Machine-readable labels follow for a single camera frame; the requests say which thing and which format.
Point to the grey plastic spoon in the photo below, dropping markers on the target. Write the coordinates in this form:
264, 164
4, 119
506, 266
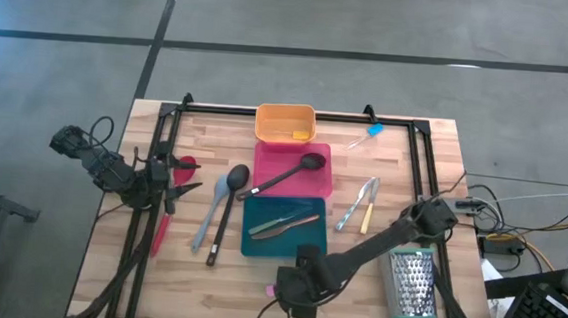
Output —
222, 187

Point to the red silicone spoon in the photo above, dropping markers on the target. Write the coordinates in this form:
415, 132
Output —
183, 172

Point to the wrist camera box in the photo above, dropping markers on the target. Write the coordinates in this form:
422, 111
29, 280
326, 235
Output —
298, 311
158, 171

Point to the teal plastic bin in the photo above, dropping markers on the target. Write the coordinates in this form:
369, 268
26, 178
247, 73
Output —
268, 247

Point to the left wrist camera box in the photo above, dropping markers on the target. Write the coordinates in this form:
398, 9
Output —
158, 171

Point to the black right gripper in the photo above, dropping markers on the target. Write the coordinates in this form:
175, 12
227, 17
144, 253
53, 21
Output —
300, 285

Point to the pink plastic bin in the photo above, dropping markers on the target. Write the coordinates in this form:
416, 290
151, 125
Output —
307, 186

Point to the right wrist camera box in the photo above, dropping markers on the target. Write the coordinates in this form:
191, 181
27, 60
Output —
298, 311

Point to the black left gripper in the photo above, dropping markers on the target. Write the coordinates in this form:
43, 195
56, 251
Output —
170, 191

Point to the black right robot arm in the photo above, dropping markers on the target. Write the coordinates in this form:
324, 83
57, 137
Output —
383, 241

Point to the black slotted spoon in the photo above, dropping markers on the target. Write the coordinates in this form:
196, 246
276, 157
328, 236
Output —
314, 161

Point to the metal box grater teal trim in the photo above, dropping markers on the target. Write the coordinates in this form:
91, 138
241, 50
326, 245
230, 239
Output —
412, 293

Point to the brown wooden knife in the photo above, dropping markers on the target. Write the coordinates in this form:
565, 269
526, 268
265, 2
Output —
305, 221

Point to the black frame corner bracket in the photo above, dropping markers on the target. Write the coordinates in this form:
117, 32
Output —
187, 98
369, 112

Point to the grey USB hub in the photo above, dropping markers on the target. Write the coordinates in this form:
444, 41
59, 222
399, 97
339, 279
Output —
468, 204

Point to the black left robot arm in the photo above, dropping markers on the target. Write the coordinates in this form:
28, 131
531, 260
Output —
103, 166

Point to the orange plastic bin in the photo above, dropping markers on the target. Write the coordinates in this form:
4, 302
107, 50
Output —
287, 116

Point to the white paper sheet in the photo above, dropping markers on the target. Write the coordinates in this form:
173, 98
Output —
491, 279

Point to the black computer desk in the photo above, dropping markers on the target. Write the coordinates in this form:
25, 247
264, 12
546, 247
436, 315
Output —
521, 286

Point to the black solid spoon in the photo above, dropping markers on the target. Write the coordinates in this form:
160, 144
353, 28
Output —
238, 176

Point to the black power box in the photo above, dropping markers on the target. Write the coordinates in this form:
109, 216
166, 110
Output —
496, 245

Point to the black aluminium table frame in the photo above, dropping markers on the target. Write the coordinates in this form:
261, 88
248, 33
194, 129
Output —
217, 109

